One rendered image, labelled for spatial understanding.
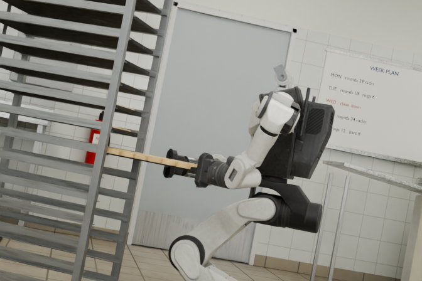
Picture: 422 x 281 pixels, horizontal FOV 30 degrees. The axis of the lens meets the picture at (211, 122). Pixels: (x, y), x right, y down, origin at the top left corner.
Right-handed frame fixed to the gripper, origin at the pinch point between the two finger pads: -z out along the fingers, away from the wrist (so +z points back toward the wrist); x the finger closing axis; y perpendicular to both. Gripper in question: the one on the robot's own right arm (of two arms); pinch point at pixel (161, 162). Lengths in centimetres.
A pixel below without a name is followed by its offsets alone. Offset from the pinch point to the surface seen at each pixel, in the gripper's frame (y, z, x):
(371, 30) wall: -228, 307, 144
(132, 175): -8.1, -8.0, -8.3
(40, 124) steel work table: -253, 36, 5
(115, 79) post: 24, -40, 28
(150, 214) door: -290, 160, -52
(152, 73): -8.7, -8.4, 36.8
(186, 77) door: -288, 167, 68
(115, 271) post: -8, -7, -50
